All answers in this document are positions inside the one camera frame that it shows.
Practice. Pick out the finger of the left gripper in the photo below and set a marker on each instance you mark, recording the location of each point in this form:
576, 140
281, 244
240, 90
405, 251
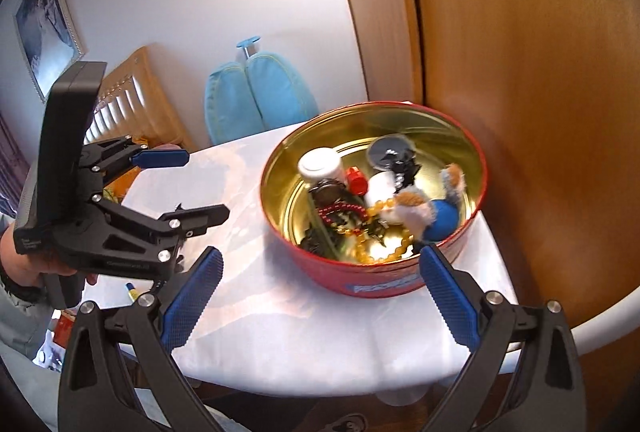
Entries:
126, 235
113, 158

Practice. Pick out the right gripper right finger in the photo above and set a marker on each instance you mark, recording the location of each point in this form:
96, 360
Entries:
523, 372

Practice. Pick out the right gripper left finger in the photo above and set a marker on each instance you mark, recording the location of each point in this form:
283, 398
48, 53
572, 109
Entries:
96, 393

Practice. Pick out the red lipstick tube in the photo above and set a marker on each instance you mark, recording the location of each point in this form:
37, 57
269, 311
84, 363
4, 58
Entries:
357, 182

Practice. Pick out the yellow blue cream tube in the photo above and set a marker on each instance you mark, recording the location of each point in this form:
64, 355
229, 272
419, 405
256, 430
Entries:
132, 291

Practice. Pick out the black pearl hair clip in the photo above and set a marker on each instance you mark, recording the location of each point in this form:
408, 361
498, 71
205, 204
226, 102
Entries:
403, 166

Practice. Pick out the grey sleeve forearm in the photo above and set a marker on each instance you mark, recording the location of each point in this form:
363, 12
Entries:
25, 312

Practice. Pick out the person's left hand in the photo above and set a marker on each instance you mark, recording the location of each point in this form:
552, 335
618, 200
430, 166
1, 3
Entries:
27, 270

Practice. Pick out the wooden headboard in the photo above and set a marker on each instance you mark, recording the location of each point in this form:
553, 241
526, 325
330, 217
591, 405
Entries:
132, 103

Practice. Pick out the light blue cushion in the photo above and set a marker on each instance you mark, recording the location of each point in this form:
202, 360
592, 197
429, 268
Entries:
256, 93

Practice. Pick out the white round jar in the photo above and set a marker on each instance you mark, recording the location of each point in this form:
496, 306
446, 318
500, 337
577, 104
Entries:
321, 163

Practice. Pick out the round red gold tin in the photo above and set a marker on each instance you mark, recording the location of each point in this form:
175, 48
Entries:
356, 245

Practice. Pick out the fluffy blue plush toy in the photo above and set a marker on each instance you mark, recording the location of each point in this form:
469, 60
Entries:
432, 220

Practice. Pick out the wooden wardrobe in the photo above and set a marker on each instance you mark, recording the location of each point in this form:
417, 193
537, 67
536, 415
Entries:
550, 91

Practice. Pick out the framed wall picture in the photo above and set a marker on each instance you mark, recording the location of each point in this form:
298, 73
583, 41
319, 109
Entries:
48, 40

